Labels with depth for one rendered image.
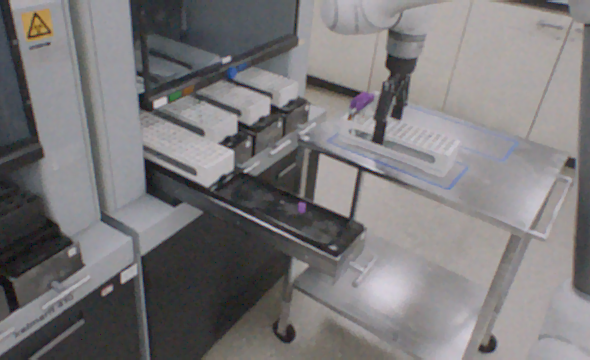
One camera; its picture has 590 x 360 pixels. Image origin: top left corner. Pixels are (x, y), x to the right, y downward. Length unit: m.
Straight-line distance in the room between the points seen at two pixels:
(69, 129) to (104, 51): 0.16
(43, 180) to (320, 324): 1.21
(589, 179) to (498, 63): 2.50
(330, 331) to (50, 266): 1.17
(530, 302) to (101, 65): 1.87
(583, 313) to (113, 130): 0.91
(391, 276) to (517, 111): 1.75
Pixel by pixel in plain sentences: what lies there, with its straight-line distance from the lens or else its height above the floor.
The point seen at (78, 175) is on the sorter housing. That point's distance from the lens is 1.15.
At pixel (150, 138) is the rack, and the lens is 1.30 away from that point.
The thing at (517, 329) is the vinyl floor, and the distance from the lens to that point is 2.24.
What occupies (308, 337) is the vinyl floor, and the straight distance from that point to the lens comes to 1.96.
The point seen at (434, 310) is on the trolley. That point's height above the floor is 0.28.
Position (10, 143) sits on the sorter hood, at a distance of 1.02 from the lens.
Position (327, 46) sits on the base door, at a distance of 3.67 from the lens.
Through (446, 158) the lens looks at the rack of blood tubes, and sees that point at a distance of 1.32.
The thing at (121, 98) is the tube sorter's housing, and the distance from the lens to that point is 1.16.
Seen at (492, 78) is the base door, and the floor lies 0.41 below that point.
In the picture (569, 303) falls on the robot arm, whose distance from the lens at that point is 0.88.
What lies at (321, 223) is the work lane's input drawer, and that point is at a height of 0.80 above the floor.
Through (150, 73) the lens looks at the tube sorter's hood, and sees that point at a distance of 1.18.
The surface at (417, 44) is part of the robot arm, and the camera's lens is 1.28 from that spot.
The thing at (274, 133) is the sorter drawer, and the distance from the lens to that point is 1.52.
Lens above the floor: 1.50
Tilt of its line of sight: 33 degrees down
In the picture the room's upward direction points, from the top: 5 degrees clockwise
